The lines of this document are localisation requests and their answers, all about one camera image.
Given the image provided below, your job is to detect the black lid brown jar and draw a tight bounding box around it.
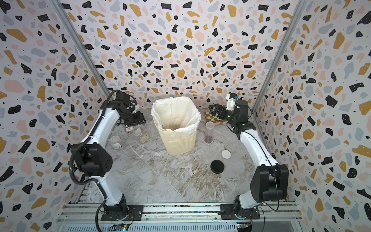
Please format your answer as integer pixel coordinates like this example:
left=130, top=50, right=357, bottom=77
left=132, top=125, right=149, bottom=144

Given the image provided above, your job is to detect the white round jar lid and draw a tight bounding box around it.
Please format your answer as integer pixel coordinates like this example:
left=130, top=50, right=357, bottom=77
left=221, top=150, right=231, bottom=160

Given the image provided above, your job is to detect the black round jar lid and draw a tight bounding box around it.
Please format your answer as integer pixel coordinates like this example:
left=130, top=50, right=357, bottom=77
left=210, top=159, right=225, bottom=174

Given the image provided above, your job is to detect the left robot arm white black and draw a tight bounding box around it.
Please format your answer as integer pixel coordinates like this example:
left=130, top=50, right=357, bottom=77
left=69, top=90, right=146, bottom=218

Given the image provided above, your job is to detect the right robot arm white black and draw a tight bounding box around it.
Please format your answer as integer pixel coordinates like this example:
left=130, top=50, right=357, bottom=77
left=209, top=98, right=289, bottom=211

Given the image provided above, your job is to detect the wooden folding chess board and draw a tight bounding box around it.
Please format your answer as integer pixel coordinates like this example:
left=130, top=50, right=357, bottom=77
left=203, top=112, right=227, bottom=125

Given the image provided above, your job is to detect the small playing card box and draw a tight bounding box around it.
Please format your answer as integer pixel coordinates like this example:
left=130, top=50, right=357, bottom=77
left=125, top=126, right=133, bottom=133

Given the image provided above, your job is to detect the white plastic bin liner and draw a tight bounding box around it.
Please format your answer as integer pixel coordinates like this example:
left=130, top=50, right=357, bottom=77
left=151, top=97, right=202, bottom=134

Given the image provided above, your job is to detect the cream ribbed trash bin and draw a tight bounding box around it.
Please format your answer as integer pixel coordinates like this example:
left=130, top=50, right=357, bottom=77
left=156, top=123, right=198, bottom=156

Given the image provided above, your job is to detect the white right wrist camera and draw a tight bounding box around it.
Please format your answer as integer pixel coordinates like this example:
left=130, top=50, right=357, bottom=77
left=226, top=93, right=238, bottom=111

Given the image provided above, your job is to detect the black corrugated cable conduit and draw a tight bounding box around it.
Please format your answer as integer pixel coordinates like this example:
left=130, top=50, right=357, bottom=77
left=68, top=89, right=122, bottom=232

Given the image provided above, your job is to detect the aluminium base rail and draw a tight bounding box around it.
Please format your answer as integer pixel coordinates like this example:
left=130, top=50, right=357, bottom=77
left=55, top=202, right=306, bottom=232

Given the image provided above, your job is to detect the aluminium corner post right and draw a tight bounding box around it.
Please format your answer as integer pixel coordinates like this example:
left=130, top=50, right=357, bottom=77
left=253, top=0, right=308, bottom=115

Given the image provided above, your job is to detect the aluminium corner post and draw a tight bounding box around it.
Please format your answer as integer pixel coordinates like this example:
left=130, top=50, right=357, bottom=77
left=253, top=0, right=308, bottom=115
left=49, top=0, right=110, bottom=97

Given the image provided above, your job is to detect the aluminium corner post left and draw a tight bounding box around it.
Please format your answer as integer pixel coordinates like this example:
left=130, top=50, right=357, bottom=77
left=49, top=0, right=110, bottom=97

